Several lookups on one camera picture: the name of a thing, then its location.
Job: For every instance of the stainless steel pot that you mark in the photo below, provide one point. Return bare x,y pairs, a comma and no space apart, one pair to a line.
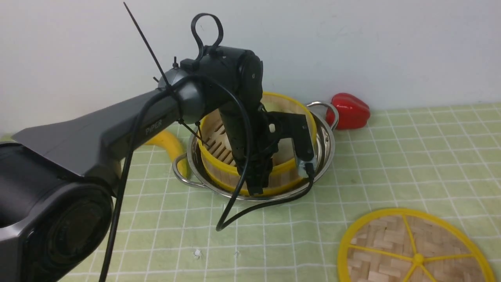
326,150

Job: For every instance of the woven bamboo steamer lid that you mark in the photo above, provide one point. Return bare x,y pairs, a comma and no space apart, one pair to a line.
405,245

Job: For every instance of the yellow banana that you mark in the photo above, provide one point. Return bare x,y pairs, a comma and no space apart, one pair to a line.
174,148

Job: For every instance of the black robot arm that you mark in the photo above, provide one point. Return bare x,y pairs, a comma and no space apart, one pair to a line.
58,180

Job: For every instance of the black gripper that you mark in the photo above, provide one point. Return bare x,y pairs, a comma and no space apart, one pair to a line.
248,131

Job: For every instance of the red bell pepper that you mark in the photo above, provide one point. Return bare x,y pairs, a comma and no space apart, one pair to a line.
353,112

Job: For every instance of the bamboo steamer basket yellow rim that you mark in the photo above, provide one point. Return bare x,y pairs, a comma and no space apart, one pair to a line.
217,157

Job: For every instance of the green checkered tablecloth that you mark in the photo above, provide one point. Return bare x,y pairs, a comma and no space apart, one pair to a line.
445,161

